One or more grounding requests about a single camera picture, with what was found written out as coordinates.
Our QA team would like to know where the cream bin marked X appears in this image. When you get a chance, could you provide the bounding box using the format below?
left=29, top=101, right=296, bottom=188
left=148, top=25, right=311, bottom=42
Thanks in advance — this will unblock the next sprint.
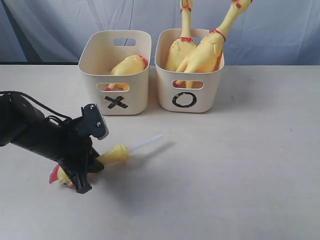
left=78, top=30, right=152, bottom=116

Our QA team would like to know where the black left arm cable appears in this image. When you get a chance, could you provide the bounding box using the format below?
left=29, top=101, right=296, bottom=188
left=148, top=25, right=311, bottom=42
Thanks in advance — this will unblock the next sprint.
left=0, top=90, right=73, bottom=123

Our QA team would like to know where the rubber chicken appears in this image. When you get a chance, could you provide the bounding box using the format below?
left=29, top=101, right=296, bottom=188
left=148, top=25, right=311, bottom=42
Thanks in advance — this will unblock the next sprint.
left=165, top=0, right=197, bottom=72
left=175, top=0, right=253, bottom=73

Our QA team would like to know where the cream bin marked O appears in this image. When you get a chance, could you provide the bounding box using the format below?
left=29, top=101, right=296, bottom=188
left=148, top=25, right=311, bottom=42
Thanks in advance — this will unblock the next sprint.
left=155, top=28, right=225, bottom=113

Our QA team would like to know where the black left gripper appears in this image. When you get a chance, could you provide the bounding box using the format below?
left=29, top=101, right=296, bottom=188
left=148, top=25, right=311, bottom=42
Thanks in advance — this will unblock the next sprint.
left=49, top=117, right=104, bottom=194

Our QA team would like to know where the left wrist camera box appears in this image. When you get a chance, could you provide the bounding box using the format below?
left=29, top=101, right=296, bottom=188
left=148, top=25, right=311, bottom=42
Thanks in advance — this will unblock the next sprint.
left=77, top=103, right=109, bottom=140

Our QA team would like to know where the blue grey backdrop curtain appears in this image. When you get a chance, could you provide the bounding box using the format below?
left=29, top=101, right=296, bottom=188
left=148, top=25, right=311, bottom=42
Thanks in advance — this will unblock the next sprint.
left=0, top=0, right=320, bottom=66

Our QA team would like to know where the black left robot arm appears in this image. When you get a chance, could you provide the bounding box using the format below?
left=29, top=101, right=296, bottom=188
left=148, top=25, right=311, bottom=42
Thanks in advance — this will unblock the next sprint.
left=0, top=90, right=109, bottom=194

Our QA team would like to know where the headless rubber chicken body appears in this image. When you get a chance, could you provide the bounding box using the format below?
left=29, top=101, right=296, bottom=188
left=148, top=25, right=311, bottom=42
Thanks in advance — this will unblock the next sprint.
left=105, top=54, right=148, bottom=91

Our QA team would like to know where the detached chicken head with tube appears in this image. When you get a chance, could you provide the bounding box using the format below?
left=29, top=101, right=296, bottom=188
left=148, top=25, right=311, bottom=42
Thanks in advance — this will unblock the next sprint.
left=48, top=134, right=163, bottom=187

